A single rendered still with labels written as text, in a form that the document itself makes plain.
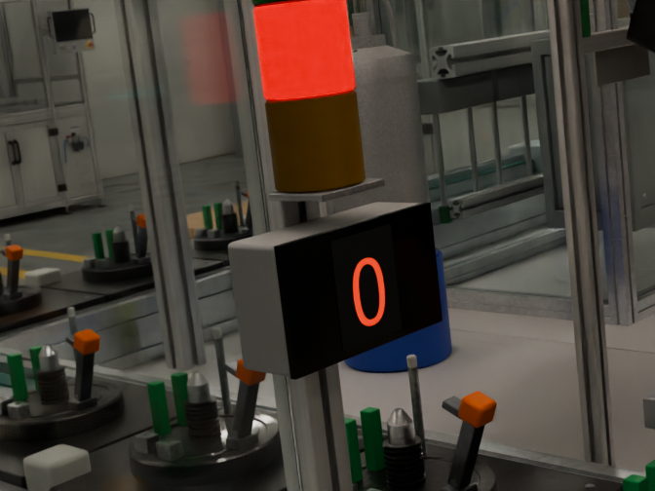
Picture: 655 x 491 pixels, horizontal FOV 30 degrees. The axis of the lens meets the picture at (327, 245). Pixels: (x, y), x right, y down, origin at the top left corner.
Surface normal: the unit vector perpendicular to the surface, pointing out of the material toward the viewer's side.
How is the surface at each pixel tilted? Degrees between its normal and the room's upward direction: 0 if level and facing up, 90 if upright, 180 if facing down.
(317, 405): 90
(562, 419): 0
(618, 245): 90
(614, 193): 90
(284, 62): 90
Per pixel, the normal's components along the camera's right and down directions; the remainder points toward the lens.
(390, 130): 0.35, 0.13
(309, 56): 0.11, 0.17
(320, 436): 0.71, 0.04
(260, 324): -0.69, 0.21
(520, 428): -0.11, -0.98
